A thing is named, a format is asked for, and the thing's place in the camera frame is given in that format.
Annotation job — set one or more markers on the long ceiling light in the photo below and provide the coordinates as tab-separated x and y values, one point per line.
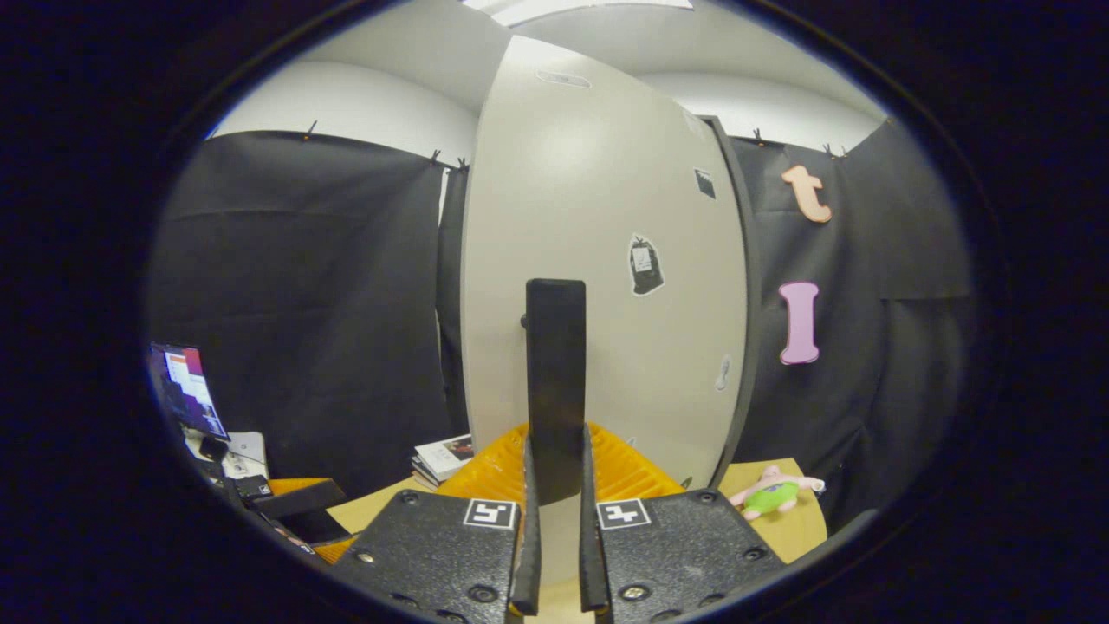
563	7

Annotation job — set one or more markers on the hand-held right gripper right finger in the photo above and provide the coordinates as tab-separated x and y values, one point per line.
591	572

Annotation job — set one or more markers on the black backdrop cloth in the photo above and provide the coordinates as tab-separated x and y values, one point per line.
303	303

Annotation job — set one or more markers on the beige cabinet door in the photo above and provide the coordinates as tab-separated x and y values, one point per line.
589	173

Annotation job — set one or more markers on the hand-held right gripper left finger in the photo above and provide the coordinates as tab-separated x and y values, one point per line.
527	572

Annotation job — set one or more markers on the computer monitor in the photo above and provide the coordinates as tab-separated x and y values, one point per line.
191	390

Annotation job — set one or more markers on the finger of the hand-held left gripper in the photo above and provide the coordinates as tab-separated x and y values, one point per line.
303	529
299	501

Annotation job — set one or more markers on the pink and green plush toy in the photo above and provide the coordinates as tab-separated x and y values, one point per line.
774	496

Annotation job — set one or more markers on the stack of books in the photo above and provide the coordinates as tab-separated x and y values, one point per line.
444	458

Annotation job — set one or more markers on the white box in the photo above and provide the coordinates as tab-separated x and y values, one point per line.
248	451

